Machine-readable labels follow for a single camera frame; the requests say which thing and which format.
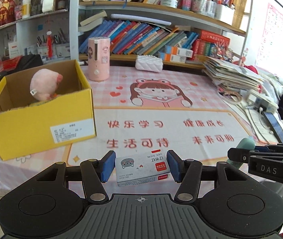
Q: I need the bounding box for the mint green small object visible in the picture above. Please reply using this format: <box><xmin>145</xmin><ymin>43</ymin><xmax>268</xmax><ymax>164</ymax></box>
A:
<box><xmin>227</xmin><ymin>136</ymin><xmax>255</xmax><ymax>169</ymax></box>

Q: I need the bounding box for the small staples box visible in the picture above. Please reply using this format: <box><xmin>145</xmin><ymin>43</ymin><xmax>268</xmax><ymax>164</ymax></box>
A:
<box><xmin>115</xmin><ymin>149</ymin><xmax>170</xmax><ymax>187</ymax></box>

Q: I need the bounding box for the large pink plush toy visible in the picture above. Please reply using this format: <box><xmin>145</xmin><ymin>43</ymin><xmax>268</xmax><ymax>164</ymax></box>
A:
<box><xmin>30</xmin><ymin>69</ymin><xmax>63</xmax><ymax>101</ymax></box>

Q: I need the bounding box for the yellow tape roll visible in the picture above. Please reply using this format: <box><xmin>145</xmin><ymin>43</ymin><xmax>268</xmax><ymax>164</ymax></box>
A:
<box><xmin>28</xmin><ymin>100</ymin><xmax>49</xmax><ymax>107</ymax></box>

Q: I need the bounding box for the pink checkered tablecloth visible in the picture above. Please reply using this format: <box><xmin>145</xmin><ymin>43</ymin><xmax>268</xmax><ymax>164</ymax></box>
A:
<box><xmin>0</xmin><ymin>66</ymin><xmax>277</xmax><ymax>195</ymax></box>

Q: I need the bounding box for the stack of magazines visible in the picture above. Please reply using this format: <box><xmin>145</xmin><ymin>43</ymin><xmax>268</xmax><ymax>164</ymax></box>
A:
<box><xmin>203</xmin><ymin>57</ymin><xmax>264</xmax><ymax>93</ymax></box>

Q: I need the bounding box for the yellow cardboard box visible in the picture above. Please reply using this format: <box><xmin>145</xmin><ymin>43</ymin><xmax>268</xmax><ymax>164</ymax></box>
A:
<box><xmin>0</xmin><ymin>60</ymin><xmax>97</xmax><ymax>160</ymax></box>

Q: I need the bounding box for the white quilted pouch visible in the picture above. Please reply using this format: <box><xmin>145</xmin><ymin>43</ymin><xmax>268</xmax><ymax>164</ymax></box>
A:
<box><xmin>135</xmin><ymin>55</ymin><xmax>163</xmax><ymax>73</ymax></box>

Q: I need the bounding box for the pink cylindrical dispenser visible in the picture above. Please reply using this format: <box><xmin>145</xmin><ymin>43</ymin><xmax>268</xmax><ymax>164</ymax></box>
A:
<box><xmin>88</xmin><ymin>37</ymin><xmax>110</xmax><ymax>81</ymax></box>

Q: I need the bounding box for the row of lower shelf books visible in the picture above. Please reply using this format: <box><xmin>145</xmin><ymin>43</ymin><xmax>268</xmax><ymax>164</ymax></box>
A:
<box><xmin>79</xmin><ymin>20</ymin><xmax>233</xmax><ymax>63</ymax></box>

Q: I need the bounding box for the black keyboard piano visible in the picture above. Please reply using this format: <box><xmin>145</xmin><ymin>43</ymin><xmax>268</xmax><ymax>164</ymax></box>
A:
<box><xmin>0</xmin><ymin>55</ymin><xmax>43</xmax><ymax>81</ymax></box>

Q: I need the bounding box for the white bookshelf unit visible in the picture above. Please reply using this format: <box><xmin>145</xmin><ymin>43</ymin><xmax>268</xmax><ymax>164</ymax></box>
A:
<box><xmin>0</xmin><ymin>0</ymin><xmax>83</xmax><ymax>63</ymax></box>

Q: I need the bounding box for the red fortune god decoration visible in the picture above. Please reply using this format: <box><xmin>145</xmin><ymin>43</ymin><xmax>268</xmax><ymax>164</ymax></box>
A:
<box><xmin>0</xmin><ymin>0</ymin><xmax>16</xmax><ymax>26</ymax></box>

